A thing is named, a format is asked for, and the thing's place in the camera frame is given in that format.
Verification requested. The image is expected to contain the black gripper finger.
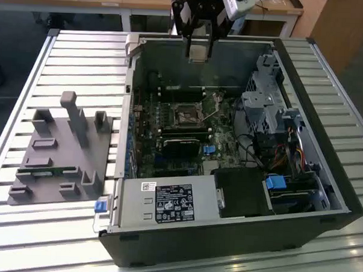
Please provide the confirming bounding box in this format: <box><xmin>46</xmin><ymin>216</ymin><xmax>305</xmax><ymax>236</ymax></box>
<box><xmin>207</xmin><ymin>5</ymin><xmax>234</xmax><ymax>60</ymax></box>
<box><xmin>169</xmin><ymin>0</ymin><xmax>194</xmax><ymax>61</ymax></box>

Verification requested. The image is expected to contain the silver square CPU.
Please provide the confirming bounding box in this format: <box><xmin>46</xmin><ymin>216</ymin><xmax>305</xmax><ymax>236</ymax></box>
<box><xmin>189</xmin><ymin>44</ymin><xmax>210</xmax><ymax>64</ymax></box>

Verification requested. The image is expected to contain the metal socket cover frame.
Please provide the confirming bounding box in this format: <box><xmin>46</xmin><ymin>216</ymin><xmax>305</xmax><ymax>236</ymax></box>
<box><xmin>202</xmin><ymin>89</ymin><xmax>230</xmax><ymax>114</ymax></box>

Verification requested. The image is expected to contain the thin wire locking lever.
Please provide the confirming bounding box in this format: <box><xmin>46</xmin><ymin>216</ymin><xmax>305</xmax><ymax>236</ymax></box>
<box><xmin>203</xmin><ymin>97</ymin><xmax>222</xmax><ymax>121</ymax></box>

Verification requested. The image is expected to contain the CPU socket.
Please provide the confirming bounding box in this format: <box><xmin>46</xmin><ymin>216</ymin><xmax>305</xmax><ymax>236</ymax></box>
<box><xmin>169</xmin><ymin>102</ymin><xmax>205</xmax><ymax>128</ymax></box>

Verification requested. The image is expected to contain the pale blue teach pendant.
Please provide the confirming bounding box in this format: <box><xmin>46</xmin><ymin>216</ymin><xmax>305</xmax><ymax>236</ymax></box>
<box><xmin>229</xmin><ymin>17</ymin><xmax>244</xmax><ymax>36</ymax></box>

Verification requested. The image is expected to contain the grey metal drive cage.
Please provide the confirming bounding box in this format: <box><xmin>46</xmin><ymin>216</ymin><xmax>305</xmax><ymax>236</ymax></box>
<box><xmin>240</xmin><ymin>52</ymin><xmax>296</xmax><ymax>137</ymax></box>

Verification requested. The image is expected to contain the green motherboard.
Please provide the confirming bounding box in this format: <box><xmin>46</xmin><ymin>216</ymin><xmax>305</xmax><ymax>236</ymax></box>
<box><xmin>126</xmin><ymin>87</ymin><xmax>258</xmax><ymax>185</ymax></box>

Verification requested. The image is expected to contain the black graphics card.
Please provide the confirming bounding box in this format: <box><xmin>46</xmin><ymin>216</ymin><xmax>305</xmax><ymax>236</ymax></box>
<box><xmin>160</xmin><ymin>137</ymin><xmax>200</xmax><ymax>161</ymax></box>

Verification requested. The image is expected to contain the silver finned heatsink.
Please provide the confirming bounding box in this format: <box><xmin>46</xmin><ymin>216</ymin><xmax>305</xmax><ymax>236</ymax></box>
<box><xmin>202</xmin><ymin>160</ymin><xmax>220</xmax><ymax>176</ymax></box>

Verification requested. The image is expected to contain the wooden cabinet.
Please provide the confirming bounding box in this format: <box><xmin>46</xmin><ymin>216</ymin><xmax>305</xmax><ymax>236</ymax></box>
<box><xmin>288</xmin><ymin>0</ymin><xmax>363</xmax><ymax>78</ymax></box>

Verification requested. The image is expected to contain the black plastic fan shroud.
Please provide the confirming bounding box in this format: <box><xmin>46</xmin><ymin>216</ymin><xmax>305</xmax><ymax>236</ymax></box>
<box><xmin>210</xmin><ymin>166</ymin><xmax>275</xmax><ymax>221</ymax></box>

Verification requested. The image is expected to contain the blue disk carrier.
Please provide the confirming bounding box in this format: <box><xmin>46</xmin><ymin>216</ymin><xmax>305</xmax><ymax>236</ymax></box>
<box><xmin>265</xmin><ymin>173</ymin><xmax>290</xmax><ymax>193</ymax></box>

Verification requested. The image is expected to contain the grey power supply unit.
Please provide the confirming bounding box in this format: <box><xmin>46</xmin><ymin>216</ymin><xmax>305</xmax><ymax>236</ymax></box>
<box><xmin>116</xmin><ymin>170</ymin><xmax>226</xmax><ymax>234</ymax></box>

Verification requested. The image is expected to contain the grey parts rack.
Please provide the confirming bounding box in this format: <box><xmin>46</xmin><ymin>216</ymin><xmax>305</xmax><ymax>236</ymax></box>
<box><xmin>8</xmin><ymin>88</ymin><xmax>117</xmax><ymax>211</ymax></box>

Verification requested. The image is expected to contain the green RAM stick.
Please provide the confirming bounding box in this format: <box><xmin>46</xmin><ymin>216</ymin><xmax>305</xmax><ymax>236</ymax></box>
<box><xmin>16</xmin><ymin>164</ymin><xmax>79</xmax><ymax>179</ymax></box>

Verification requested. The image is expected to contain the blue case latch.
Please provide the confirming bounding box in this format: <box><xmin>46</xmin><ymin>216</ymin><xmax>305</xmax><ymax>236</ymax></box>
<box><xmin>95</xmin><ymin>199</ymin><xmax>108</xmax><ymax>215</ymax></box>

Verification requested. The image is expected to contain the black open PC case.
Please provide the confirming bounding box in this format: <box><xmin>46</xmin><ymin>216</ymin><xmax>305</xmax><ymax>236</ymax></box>
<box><xmin>96</xmin><ymin>28</ymin><xmax>363</xmax><ymax>272</ymax></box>

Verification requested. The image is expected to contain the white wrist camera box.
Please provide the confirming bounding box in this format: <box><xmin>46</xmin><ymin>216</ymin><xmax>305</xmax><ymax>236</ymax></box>
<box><xmin>219</xmin><ymin>0</ymin><xmax>258</xmax><ymax>22</ymax></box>

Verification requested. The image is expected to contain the wooden desk white frame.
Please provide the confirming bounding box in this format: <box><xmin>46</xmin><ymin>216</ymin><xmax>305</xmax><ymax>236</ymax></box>
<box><xmin>0</xmin><ymin>0</ymin><xmax>306</xmax><ymax>40</ymax></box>

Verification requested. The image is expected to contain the thick black cable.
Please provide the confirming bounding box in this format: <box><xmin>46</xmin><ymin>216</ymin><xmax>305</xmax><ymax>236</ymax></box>
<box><xmin>231</xmin><ymin>131</ymin><xmax>273</xmax><ymax>171</ymax></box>

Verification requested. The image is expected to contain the yellow red wire bundle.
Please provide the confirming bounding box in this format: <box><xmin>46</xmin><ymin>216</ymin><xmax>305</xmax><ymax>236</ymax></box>
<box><xmin>273</xmin><ymin>142</ymin><xmax>309</xmax><ymax>176</ymax></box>

